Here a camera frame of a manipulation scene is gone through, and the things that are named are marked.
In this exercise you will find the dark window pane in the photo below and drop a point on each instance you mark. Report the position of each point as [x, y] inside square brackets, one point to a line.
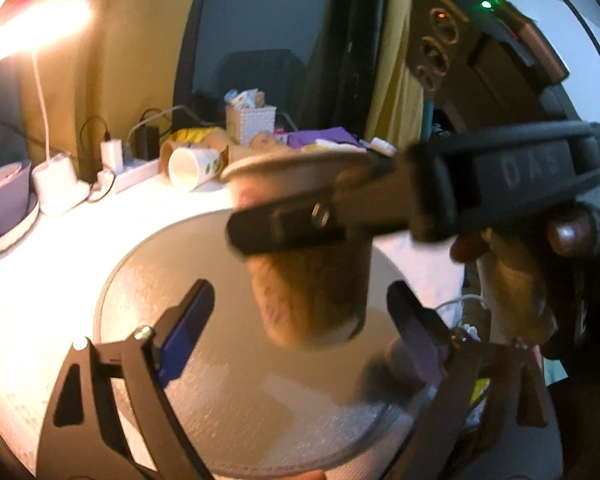
[316, 61]

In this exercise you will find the left gripper black right finger with purple pad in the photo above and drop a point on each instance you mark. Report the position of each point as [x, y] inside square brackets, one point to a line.
[490, 415]

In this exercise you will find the brown paper cup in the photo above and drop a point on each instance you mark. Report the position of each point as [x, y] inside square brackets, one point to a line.
[166, 151]
[309, 277]

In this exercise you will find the person's hand on gripper handle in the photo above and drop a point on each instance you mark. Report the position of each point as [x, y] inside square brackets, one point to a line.
[535, 286]

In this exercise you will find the yellow curtain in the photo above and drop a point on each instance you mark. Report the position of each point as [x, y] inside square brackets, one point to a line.
[398, 100]

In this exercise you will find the white woven storage basket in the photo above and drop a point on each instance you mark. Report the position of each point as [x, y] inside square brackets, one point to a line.
[244, 124]

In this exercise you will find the white charger plug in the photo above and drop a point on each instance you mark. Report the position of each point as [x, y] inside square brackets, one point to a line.
[111, 152]

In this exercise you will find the round grey tray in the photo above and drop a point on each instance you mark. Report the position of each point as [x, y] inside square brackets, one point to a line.
[251, 409]

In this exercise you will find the purple cloth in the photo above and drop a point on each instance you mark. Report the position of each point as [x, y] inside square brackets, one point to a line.
[301, 138]

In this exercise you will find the black power adapter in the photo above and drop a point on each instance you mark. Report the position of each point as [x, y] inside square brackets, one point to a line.
[147, 142]

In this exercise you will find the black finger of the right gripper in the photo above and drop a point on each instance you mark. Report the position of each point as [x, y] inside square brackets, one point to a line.
[373, 199]

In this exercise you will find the lilac bowl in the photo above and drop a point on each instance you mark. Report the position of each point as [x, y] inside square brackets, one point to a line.
[14, 193]

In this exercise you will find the white power strip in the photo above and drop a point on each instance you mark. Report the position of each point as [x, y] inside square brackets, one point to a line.
[136, 172]

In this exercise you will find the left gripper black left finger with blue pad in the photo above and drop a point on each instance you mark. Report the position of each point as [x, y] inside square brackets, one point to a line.
[82, 435]

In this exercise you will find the white plate under bowl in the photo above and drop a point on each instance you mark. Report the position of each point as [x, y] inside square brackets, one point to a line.
[12, 237]

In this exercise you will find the white desk lamp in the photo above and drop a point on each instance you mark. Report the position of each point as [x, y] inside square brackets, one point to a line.
[43, 24]

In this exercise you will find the white paper cup lying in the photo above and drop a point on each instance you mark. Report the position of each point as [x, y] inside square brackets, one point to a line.
[189, 168]

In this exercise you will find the brown paper cup lying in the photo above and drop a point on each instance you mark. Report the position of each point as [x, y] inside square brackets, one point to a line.
[166, 151]

